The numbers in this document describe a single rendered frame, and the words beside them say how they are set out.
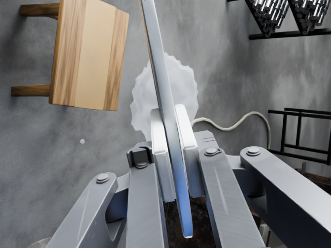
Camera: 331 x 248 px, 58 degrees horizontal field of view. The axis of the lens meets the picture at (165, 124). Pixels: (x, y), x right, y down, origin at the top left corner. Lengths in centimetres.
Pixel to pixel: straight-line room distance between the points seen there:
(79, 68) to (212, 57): 122
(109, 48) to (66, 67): 17
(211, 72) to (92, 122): 94
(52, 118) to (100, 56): 41
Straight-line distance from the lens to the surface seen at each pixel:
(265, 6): 211
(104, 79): 102
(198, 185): 16
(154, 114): 20
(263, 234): 148
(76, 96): 96
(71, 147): 136
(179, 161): 19
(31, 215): 137
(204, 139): 17
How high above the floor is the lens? 116
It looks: 43 degrees down
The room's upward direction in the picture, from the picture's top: 100 degrees clockwise
